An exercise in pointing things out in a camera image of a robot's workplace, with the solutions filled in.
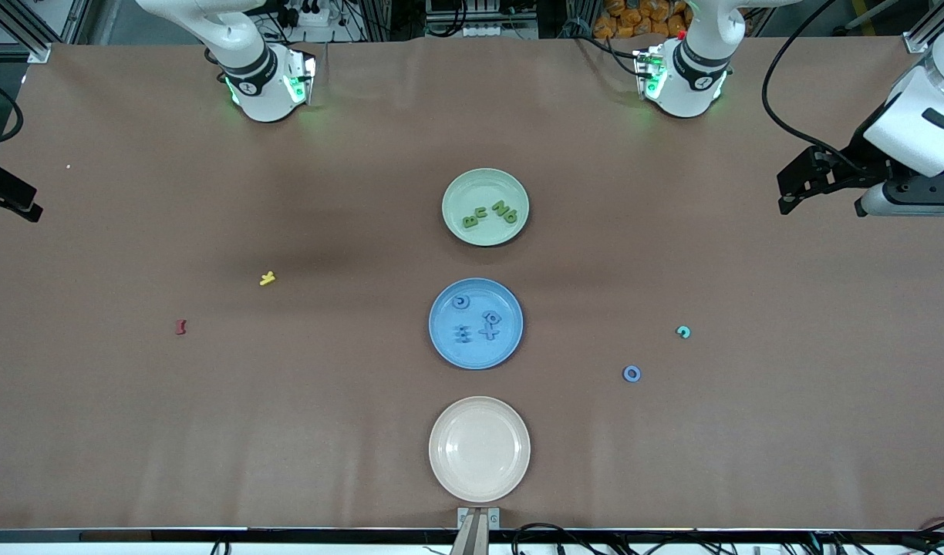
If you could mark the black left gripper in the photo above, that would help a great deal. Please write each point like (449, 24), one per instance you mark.
(856, 159)

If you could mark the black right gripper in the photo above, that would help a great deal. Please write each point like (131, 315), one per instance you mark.
(1, 189)

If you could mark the green letter N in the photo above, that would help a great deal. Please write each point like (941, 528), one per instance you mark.
(503, 206)

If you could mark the green letter B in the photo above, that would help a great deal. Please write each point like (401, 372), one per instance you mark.
(471, 220)

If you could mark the blue number 6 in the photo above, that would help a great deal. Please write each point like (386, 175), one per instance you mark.
(492, 317)

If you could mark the blue letter X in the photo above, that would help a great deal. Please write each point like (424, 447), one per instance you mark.
(489, 333)

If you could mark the blue letter M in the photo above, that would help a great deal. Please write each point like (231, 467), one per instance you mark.
(462, 334)

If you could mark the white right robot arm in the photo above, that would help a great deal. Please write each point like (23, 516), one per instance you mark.
(260, 85)

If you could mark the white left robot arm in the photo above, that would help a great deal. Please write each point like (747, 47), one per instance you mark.
(923, 116)

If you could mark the pile of orange objects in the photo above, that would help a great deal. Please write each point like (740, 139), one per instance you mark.
(634, 15)

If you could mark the yellow letter Y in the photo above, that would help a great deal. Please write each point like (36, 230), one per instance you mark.
(267, 278)

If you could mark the blue letter O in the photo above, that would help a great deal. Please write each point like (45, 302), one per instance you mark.
(626, 374)

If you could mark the light green plate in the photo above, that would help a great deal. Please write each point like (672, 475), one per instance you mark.
(485, 185)

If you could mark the white power strip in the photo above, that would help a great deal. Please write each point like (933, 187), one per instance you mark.
(310, 14)

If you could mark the metal equipment rack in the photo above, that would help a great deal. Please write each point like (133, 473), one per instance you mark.
(480, 23)

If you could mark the blue plate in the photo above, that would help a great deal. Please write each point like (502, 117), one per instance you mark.
(476, 354)

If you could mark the brown table cover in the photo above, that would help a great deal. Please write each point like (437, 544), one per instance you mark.
(287, 462)

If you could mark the beige plate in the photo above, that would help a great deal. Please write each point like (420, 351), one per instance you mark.
(480, 449)

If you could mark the aluminium frame post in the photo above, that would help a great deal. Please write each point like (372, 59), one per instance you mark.
(927, 31)
(38, 52)

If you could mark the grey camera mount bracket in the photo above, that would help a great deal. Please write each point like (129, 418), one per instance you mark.
(478, 528)

